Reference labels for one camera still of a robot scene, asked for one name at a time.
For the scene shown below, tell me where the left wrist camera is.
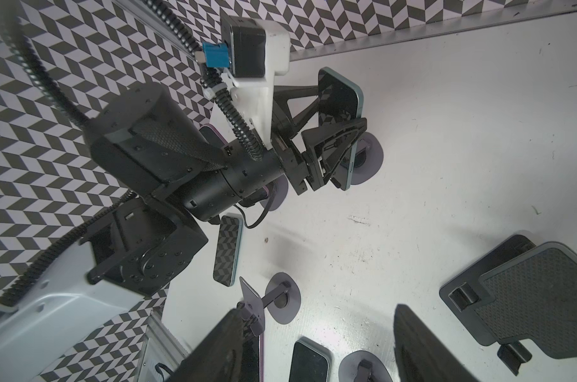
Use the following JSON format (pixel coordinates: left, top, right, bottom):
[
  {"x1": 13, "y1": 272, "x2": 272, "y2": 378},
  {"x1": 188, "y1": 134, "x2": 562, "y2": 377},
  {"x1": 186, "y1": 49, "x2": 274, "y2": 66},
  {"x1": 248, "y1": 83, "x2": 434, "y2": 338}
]
[{"x1": 202, "y1": 14, "x2": 291, "y2": 80}]

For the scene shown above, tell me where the teal-edged phone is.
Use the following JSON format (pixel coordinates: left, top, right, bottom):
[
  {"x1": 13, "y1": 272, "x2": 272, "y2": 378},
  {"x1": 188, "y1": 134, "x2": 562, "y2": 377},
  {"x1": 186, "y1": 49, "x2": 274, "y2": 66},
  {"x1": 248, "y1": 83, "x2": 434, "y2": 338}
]
[
  {"x1": 213, "y1": 214, "x2": 243, "y2": 287},
  {"x1": 318, "y1": 67, "x2": 364, "y2": 191}
]

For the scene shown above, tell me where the grey round stand near left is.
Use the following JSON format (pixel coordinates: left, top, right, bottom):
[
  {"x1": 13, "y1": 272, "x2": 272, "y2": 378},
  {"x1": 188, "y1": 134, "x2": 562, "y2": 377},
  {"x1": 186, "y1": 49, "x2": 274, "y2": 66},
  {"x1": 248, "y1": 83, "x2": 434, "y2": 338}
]
[{"x1": 239, "y1": 272, "x2": 302, "y2": 337}]

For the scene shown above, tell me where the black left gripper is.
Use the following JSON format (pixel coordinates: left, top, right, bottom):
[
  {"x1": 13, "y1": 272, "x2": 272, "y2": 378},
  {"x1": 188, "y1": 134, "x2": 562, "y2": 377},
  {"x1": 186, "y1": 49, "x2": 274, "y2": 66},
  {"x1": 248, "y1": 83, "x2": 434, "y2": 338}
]
[{"x1": 268, "y1": 84, "x2": 369, "y2": 196}]

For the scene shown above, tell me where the grey round stand centre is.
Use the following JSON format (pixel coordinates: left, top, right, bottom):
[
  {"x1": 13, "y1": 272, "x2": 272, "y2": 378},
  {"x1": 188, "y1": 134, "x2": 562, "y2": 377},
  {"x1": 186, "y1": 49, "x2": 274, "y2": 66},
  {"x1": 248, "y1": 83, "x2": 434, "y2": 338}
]
[{"x1": 339, "y1": 350, "x2": 393, "y2": 382}]

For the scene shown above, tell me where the grey round stand far-left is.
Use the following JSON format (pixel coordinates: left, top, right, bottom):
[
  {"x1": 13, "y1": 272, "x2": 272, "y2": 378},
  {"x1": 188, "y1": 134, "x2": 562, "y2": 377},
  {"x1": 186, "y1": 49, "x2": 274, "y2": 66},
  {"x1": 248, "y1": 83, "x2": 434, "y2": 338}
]
[{"x1": 259, "y1": 175, "x2": 289, "y2": 212}]

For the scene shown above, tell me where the grey round stand middle back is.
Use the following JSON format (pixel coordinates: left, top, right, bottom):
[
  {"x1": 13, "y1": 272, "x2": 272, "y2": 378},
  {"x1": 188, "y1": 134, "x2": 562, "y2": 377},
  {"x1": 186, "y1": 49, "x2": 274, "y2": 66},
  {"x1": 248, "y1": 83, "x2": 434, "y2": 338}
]
[{"x1": 350, "y1": 132, "x2": 384, "y2": 186}]

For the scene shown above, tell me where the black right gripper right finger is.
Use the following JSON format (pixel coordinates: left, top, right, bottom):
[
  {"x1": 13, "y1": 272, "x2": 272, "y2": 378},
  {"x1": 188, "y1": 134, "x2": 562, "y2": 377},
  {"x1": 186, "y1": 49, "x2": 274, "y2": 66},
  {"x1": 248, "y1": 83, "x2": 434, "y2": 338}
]
[{"x1": 393, "y1": 304, "x2": 476, "y2": 381}]

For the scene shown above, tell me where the purple-edged phone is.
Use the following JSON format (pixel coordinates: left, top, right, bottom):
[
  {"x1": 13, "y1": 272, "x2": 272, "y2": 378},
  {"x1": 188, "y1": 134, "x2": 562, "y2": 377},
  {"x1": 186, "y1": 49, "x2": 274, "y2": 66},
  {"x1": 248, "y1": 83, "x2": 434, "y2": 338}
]
[{"x1": 199, "y1": 124, "x2": 227, "y2": 148}]

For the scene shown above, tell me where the aluminium corner post left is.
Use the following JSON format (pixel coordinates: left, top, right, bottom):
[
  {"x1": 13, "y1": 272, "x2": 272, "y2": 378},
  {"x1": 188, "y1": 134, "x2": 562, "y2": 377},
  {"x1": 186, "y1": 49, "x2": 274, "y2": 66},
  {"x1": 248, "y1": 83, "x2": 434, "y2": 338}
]
[{"x1": 116, "y1": 0, "x2": 209, "y2": 65}]

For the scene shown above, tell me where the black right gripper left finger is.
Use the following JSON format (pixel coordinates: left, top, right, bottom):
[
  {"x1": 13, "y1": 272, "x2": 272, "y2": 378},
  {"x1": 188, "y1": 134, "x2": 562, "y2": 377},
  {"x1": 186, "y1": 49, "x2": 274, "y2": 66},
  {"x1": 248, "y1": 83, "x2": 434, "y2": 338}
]
[{"x1": 167, "y1": 309, "x2": 244, "y2": 382}]

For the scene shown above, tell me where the black flat stand front right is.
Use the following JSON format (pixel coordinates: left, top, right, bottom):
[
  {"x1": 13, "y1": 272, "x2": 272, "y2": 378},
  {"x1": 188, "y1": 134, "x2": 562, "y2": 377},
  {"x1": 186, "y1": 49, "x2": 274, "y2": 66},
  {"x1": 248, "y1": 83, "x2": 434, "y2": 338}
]
[{"x1": 439, "y1": 234, "x2": 577, "y2": 375}]

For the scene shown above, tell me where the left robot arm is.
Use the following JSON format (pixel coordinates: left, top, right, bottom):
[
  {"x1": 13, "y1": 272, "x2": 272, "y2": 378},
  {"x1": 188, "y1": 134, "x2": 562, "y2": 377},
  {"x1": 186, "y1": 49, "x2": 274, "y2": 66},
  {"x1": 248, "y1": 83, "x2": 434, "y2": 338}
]
[{"x1": 0, "y1": 1, "x2": 381, "y2": 381}]

